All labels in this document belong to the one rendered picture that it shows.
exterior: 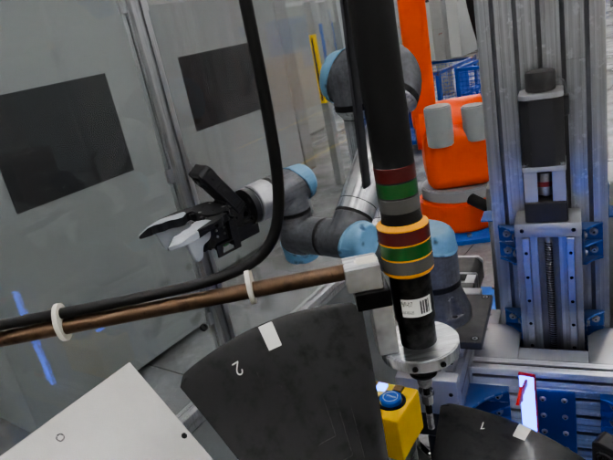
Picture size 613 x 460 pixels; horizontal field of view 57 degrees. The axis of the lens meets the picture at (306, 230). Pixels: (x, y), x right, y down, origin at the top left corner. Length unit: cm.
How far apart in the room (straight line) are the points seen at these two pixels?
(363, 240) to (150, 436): 49
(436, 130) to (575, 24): 305
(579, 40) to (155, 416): 106
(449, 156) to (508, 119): 308
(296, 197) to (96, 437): 57
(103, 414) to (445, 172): 388
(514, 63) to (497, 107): 10
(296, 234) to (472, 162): 343
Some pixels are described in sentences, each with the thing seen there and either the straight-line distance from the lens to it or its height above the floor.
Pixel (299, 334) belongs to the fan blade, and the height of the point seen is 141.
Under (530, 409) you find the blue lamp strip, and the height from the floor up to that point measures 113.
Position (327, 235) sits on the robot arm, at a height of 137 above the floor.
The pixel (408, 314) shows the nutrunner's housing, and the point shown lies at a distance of 49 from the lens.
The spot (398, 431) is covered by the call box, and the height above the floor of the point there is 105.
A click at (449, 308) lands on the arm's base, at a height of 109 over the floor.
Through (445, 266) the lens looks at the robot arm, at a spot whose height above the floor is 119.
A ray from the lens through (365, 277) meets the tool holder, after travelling 47.
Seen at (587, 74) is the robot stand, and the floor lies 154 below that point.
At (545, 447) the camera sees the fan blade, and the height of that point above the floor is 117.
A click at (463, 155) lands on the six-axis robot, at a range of 444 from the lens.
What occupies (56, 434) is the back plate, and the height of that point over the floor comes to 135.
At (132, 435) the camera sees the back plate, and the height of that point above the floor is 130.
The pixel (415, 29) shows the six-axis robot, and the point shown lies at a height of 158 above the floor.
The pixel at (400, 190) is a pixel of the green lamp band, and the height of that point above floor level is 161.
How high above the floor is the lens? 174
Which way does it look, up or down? 19 degrees down
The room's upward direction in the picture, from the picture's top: 12 degrees counter-clockwise
